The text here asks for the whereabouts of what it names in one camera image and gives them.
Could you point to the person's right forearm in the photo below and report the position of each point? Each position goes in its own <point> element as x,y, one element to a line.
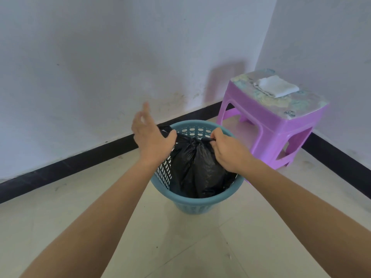
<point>307,222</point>

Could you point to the person's left thumb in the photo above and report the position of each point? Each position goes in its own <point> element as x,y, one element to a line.
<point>171,138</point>

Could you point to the blue perforated plastic waste basket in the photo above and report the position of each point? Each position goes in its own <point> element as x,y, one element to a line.
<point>191,196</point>

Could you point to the person's left forearm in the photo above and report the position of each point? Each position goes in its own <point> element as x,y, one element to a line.
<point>87,222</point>

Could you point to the person's right fingers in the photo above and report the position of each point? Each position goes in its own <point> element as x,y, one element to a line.
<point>216,137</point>

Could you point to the person's left hand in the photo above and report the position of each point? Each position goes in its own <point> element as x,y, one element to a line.
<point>150,138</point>

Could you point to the person's right hand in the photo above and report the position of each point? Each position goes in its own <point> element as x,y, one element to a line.
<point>230,153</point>

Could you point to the folded white cloth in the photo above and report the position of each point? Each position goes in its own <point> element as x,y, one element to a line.
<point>276,86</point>

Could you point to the purple plastic stool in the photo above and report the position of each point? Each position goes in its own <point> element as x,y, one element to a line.
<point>269,121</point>

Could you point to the black plastic garbage bag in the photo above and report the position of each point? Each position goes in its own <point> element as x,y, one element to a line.
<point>197,167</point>

